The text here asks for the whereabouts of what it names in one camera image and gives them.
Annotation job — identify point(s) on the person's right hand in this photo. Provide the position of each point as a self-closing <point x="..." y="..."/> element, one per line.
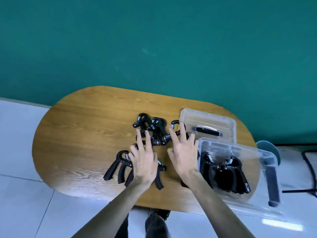
<point x="185" y="158"/>

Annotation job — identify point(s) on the person's left hand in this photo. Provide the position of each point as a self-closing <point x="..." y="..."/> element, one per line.
<point x="143" y="168"/>

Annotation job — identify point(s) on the clear plastic box lid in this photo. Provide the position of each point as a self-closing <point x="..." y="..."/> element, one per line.
<point x="210" y="121"/>

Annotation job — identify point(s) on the person's right middle finger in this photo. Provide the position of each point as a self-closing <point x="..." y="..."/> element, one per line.
<point x="183" y="133"/>

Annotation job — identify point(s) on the person's left little finger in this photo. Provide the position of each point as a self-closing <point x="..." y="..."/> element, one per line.
<point x="132" y="153"/>

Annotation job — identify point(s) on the teal round stool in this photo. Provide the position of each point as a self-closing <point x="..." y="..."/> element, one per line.
<point x="268" y="148"/>

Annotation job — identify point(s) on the person's right forearm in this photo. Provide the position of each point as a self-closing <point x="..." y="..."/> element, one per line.
<point x="215" y="208"/>

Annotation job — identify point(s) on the clear plastic storage box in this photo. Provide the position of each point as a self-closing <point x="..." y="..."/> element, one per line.
<point x="250" y="156"/>

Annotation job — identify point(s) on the black hand grip strengthener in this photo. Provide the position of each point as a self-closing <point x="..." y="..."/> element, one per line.
<point x="166" y="138"/>
<point x="174" y="122"/>
<point x="156" y="141"/>
<point x="141" y="121"/>
<point x="118" y="168"/>
<point x="206" y="168"/>
<point x="158" y="125"/>
<point x="236" y="175"/>
<point x="159" y="179"/>

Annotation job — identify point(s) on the person's right little finger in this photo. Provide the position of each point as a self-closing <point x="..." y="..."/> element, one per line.
<point x="196" y="147"/>

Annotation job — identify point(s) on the person's dark trousers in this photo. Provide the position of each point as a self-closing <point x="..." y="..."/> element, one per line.
<point x="156" y="226"/>

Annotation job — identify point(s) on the black metal stand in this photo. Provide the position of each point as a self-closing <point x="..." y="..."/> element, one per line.
<point x="308" y="166"/>

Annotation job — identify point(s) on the person's left middle finger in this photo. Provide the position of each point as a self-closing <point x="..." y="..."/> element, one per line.
<point x="148" y="142"/>

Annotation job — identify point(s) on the person's left forearm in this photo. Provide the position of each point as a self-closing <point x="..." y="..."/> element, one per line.
<point x="111" y="210"/>

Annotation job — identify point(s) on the person's right thumb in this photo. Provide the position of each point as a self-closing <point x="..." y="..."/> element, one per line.
<point x="171" y="154"/>

